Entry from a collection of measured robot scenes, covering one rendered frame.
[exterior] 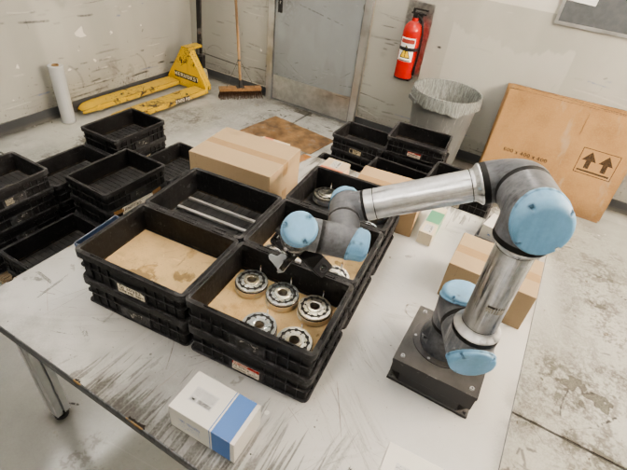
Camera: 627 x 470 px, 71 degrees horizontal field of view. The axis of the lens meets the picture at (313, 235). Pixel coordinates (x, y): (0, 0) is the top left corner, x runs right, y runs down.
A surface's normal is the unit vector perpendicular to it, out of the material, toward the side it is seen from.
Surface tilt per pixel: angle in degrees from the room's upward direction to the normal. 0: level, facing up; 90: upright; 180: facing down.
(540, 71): 90
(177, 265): 0
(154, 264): 0
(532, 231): 82
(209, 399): 0
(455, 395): 90
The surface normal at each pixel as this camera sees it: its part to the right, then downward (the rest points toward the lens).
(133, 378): 0.11, -0.78
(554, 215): -0.07, 0.51
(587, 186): -0.48, 0.25
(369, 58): -0.50, 0.49
